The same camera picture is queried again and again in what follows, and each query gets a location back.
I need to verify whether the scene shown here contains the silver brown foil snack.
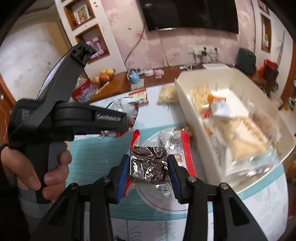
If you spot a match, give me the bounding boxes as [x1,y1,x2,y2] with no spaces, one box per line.
[130,146,169,184]

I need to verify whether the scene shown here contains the red white noodle packet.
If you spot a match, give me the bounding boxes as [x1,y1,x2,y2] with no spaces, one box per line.
[124,129,197,197]

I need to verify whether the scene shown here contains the large clear cracker bag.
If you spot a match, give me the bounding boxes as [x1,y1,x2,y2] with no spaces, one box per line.
[203,116,280,184]

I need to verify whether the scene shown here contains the orange white snack packet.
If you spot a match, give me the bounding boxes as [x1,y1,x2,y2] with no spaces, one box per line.
[208,94,240,120]

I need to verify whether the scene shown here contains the clear puffed rice packet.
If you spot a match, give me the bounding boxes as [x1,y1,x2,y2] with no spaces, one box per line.
[158,85,179,104]

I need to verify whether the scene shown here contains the white red snack packet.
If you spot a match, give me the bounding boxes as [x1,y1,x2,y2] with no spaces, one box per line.
[102,97,149,138]

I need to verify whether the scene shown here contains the red checkered snack packet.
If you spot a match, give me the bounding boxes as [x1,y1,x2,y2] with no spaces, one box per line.
[128,88,149,106]

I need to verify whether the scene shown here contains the person's left hand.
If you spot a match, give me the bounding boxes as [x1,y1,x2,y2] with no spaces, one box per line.
[1,147,72,203]

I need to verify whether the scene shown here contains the floral teal tablecloth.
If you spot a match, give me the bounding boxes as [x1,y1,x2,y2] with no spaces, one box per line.
[67,86,288,240]

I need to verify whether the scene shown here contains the red blue snack bag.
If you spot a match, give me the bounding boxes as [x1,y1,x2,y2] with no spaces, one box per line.
[71,78,95,103]

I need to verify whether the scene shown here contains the white plastic storage bin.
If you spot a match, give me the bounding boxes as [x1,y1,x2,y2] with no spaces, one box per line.
[175,68,295,192]

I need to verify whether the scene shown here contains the fruit bowl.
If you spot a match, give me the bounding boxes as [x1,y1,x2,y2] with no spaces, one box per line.
[92,68,115,85]

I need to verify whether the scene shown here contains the wooden tv cabinet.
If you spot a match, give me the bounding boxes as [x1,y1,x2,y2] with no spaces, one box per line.
[88,66,267,103]

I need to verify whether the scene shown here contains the pink dumbbells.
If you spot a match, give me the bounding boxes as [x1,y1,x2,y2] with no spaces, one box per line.
[86,41,105,60]

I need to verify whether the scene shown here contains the blue snow globe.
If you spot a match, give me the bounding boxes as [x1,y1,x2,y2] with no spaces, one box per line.
[127,69,140,84]

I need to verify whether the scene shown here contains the framed photo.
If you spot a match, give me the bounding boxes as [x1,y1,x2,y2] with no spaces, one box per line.
[74,4,90,25]

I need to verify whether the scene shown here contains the pink figurine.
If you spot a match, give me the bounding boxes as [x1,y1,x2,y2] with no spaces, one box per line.
[154,69,165,79]

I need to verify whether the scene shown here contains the white set-top box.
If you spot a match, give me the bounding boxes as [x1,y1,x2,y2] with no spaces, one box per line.
[202,63,230,70]

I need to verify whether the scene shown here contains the dark green appliance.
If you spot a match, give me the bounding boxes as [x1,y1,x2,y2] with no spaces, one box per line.
[235,48,256,75]

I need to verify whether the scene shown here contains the wall power strip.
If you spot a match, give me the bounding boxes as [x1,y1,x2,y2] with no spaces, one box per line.
[187,45,218,55]

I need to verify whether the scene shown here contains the wall television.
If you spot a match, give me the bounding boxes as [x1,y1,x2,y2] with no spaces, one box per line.
[139,0,239,34]

